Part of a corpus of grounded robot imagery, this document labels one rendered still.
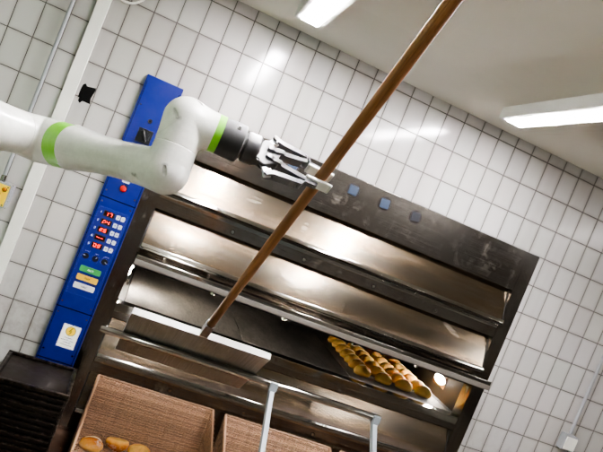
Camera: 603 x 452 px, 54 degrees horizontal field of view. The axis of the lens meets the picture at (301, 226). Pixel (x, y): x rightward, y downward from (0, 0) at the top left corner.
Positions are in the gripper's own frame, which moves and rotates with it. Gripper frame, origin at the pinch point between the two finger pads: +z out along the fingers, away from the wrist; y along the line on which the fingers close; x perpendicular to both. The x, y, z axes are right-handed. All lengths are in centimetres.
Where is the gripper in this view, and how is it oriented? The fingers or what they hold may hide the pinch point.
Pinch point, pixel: (318, 178)
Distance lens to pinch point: 145.8
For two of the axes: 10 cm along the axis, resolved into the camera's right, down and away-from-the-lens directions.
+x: 4.2, -5.1, -7.5
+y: -1.5, 7.7, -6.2
